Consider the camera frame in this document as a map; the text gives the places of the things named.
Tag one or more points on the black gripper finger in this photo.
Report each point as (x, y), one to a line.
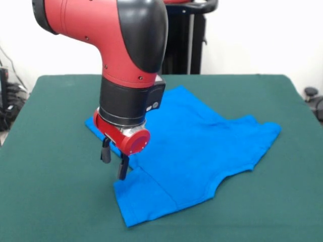
(123, 166)
(106, 151)

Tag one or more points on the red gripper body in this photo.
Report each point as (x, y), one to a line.
(121, 138)

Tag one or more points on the blue laundry garment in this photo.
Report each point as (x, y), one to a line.
(196, 151)

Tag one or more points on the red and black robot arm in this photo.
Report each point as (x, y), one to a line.
(113, 50)

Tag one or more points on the dark green table cloth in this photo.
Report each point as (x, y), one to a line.
(50, 189)

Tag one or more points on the black equipment pile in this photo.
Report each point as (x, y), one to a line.
(5, 100)

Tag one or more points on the grey chair base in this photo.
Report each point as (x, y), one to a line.
(311, 92)

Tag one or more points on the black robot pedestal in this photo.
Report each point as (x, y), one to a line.
(186, 45)

